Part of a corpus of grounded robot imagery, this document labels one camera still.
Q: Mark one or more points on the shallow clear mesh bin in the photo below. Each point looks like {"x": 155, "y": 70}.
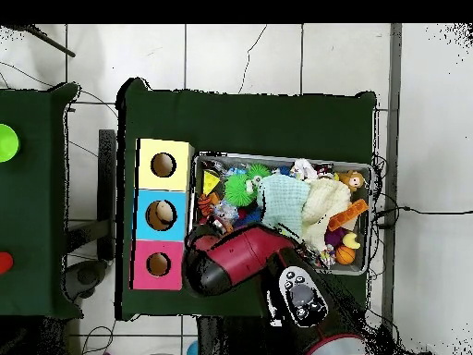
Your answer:
{"x": 367, "y": 222}

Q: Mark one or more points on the small red round object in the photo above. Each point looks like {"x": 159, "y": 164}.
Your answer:
{"x": 4, "y": 262}

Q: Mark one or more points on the bright green round object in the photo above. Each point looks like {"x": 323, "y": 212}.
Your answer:
{"x": 7, "y": 143}

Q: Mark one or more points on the small brown plush doll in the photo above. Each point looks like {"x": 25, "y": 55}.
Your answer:
{"x": 355, "y": 180}

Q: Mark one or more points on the orange plastic toy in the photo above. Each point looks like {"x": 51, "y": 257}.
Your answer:
{"x": 347, "y": 215}

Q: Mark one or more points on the small orange basketball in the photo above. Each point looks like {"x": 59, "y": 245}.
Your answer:
{"x": 345, "y": 255}

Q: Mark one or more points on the orange tiger plush toy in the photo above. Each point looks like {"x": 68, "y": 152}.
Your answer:
{"x": 206, "y": 204}

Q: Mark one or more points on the large green spiky ball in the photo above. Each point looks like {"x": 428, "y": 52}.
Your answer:
{"x": 238, "y": 190}

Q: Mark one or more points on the green cloth side table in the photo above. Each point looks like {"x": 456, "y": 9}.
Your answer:
{"x": 37, "y": 222}

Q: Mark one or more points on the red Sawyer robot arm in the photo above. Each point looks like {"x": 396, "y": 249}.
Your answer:
{"x": 247, "y": 255}

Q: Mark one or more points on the small green spiky ball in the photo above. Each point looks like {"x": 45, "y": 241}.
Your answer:
{"x": 260, "y": 174}

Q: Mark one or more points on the mint green muslin cloth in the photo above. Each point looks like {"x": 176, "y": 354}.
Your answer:
{"x": 284, "y": 203}

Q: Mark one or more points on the cream muslin cloth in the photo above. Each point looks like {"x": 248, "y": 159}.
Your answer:
{"x": 325, "y": 203}

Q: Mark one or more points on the wooden box with three holes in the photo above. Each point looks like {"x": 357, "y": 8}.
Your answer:
{"x": 177, "y": 214}

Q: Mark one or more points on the yellow cheese wedge toy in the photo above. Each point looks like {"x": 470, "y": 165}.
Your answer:
{"x": 211, "y": 182}

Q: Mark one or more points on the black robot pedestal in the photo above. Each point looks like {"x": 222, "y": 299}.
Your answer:
{"x": 233, "y": 340}

